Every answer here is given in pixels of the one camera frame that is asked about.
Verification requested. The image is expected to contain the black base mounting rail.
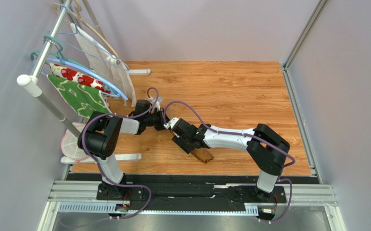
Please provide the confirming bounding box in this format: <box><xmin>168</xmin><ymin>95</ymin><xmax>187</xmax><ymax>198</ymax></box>
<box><xmin>95</xmin><ymin>173</ymin><xmax>320</xmax><ymax>215</ymax></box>

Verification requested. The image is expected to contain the brown satin napkin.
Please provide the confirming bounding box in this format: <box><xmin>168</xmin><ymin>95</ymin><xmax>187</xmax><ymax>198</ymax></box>
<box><xmin>191</xmin><ymin>148</ymin><xmax>214</xmax><ymax>164</ymax></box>

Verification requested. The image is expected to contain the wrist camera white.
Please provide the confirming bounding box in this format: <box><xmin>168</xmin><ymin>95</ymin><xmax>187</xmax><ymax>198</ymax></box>
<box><xmin>163</xmin><ymin>117</ymin><xmax>179</xmax><ymax>130</ymax></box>
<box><xmin>149</xmin><ymin>96</ymin><xmax>163</xmax><ymax>112</ymax></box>

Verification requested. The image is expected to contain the wooden hanger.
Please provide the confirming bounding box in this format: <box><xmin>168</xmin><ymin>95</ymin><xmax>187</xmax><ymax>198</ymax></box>
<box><xmin>53</xmin><ymin>0</ymin><xmax>120</xmax><ymax>62</ymax></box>

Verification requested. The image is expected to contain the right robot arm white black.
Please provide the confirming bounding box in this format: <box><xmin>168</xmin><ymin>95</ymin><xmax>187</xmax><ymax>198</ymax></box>
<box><xmin>164</xmin><ymin>117</ymin><xmax>290</xmax><ymax>194</ymax></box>

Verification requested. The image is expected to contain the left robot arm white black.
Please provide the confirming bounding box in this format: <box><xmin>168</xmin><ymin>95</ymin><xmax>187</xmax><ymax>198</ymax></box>
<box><xmin>77</xmin><ymin>100</ymin><xmax>169</xmax><ymax>200</ymax></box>

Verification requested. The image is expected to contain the green white patterned towel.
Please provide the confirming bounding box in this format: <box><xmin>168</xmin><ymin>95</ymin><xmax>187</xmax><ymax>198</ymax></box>
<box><xmin>47</xmin><ymin>75</ymin><xmax>111</xmax><ymax>118</ymax></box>

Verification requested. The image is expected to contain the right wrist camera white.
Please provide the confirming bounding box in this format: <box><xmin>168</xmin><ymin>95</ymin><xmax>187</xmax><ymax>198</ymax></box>
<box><xmin>163</xmin><ymin>117</ymin><xmax>179</xmax><ymax>130</ymax></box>

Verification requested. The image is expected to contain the thin blue wire hanger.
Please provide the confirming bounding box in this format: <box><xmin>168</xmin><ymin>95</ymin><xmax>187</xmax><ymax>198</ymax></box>
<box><xmin>53</xmin><ymin>3</ymin><xmax>130</xmax><ymax>72</ymax></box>

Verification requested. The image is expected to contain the light blue plastic hanger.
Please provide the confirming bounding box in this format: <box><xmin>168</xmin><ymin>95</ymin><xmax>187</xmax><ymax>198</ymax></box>
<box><xmin>46</xmin><ymin>58</ymin><xmax>128</xmax><ymax>100</ymax></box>

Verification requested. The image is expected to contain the beige grey hanging cloth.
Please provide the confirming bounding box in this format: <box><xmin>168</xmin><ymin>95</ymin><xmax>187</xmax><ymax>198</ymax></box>
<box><xmin>70</xmin><ymin>23</ymin><xmax>137</xmax><ymax>108</ymax></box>

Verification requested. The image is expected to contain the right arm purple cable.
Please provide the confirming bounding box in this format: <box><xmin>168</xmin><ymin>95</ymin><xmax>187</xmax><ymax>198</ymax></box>
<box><xmin>163</xmin><ymin>100</ymin><xmax>296</xmax><ymax>223</ymax></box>

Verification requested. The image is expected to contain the aluminium corner frame post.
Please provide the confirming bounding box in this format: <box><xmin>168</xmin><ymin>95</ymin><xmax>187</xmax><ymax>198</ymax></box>
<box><xmin>283</xmin><ymin>0</ymin><xmax>330</xmax><ymax>71</ymax></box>

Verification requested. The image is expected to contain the white metal clothes rack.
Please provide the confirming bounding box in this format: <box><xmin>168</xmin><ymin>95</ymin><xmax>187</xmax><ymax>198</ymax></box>
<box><xmin>17</xmin><ymin>0</ymin><xmax>151</xmax><ymax>164</ymax></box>

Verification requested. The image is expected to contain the pink white mesh basket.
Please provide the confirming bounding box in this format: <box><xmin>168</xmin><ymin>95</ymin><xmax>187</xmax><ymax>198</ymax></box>
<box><xmin>61</xmin><ymin>129</ymin><xmax>89</xmax><ymax>162</ymax></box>

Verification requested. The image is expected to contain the red floral white cloth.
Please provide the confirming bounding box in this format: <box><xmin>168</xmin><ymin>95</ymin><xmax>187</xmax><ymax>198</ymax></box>
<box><xmin>49</xmin><ymin>63</ymin><xmax>111</xmax><ymax>93</ymax></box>

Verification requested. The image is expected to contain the teal plastic hanger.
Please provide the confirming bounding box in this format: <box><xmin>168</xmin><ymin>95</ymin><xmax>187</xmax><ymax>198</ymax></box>
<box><xmin>30</xmin><ymin>35</ymin><xmax>85</xmax><ymax>70</ymax></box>

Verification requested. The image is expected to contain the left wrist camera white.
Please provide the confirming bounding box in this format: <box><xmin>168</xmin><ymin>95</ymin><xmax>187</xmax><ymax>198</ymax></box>
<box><xmin>149</xmin><ymin>96</ymin><xmax>163</xmax><ymax>112</ymax></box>

